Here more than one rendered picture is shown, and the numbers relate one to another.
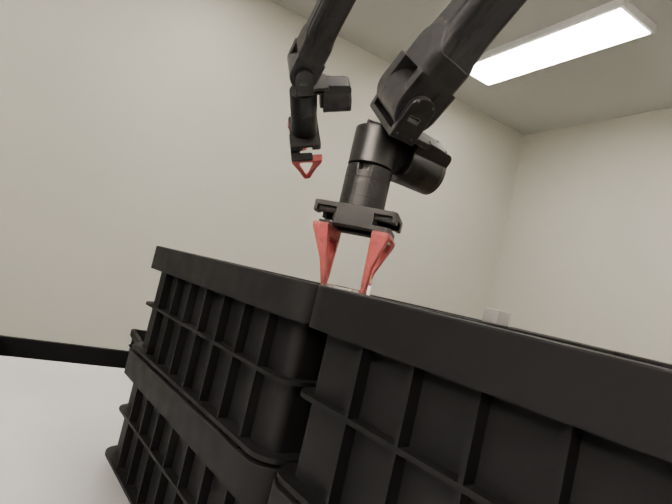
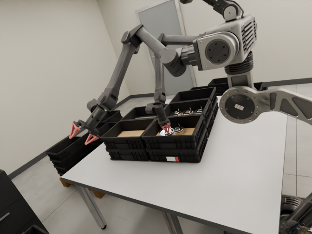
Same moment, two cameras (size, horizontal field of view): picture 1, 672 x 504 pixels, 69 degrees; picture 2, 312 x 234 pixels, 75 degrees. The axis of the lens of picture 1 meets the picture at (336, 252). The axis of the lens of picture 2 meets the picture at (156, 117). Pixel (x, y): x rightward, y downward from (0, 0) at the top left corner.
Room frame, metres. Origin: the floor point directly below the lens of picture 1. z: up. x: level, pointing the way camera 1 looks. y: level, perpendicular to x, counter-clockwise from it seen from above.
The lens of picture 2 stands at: (1.12, 1.15, 1.58)
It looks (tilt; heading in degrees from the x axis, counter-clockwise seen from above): 22 degrees down; 248
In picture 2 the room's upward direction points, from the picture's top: 18 degrees counter-clockwise
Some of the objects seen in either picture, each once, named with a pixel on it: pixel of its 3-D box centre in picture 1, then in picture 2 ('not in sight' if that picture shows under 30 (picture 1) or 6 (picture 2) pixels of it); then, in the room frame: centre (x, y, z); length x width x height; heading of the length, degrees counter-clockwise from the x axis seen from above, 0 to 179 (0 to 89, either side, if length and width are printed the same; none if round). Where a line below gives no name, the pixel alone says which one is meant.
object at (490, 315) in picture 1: (496, 316); not in sight; (0.40, -0.14, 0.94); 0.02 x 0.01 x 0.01; 127
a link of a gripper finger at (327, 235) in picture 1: (342, 250); (165, 126); (0.60, -0.01, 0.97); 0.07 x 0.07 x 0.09; 75
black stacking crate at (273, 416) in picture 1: (366, 354); (174, 133); (0.52, -0.06, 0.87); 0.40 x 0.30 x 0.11; 127
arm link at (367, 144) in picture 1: (377, 152); (158, 109); (0.60, -0.02, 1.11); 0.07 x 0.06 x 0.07; 120
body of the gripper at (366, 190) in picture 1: (363, 197); (162, 117); (0.60, -0.02, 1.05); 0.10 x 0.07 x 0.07; 75
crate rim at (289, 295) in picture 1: (376, 307); (172, 126); (0.52, -0.06, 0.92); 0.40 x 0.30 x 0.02; 127
